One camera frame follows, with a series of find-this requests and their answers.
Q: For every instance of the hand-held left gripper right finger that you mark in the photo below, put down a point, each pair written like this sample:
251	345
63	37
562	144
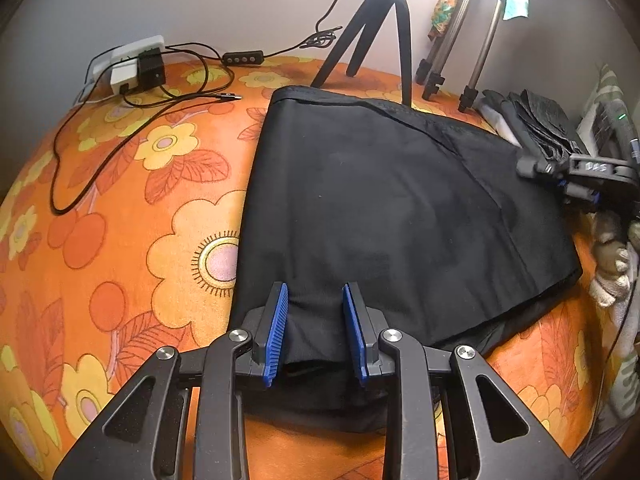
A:
354	335

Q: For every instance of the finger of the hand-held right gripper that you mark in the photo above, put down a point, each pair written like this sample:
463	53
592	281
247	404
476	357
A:
542	167
580	194

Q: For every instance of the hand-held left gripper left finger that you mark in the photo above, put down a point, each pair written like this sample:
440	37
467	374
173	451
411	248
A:
276	335

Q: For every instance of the black pants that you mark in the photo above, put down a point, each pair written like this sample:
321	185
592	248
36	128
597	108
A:
375	185

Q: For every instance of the person's right forearm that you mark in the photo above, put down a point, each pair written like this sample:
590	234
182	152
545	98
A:
610	280

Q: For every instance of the grey checked folded pants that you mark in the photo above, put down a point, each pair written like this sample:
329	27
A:
545	112

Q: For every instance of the dark grey folded pants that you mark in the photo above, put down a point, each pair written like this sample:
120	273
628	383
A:
497	105

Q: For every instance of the person's right hand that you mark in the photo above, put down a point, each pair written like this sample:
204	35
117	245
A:
607	232

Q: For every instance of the tall metal tripod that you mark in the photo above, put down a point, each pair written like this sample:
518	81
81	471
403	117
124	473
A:
486	35

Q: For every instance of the orange floral bedsheet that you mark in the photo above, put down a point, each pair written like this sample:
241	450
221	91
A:
125	260

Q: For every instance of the floral patterned cloth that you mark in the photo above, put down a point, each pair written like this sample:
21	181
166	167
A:
445	5

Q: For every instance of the small black tripod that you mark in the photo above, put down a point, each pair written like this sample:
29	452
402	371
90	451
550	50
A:
400	35

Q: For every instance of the black power adapter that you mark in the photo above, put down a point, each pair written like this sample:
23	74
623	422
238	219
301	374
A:
151	72

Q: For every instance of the white power adapter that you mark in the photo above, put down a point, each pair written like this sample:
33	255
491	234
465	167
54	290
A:
122	77

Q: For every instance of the white power strip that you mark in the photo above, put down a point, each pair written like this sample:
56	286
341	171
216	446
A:
125	50

